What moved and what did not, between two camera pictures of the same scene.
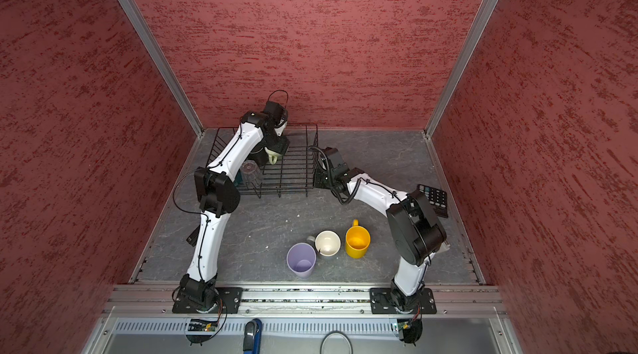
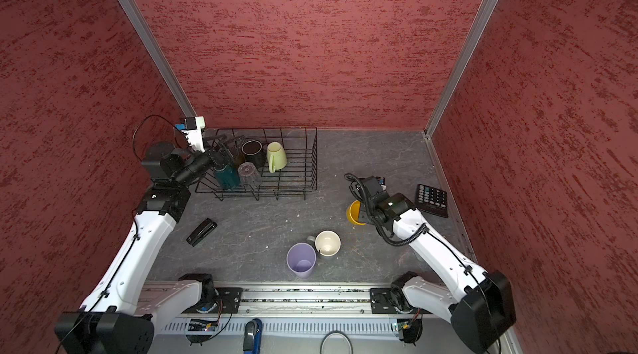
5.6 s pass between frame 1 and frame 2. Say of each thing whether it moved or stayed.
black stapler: stayed
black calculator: stayed
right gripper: moved
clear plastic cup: stayed
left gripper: moved
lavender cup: stayed
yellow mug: moved
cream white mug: stayed
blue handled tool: stayed
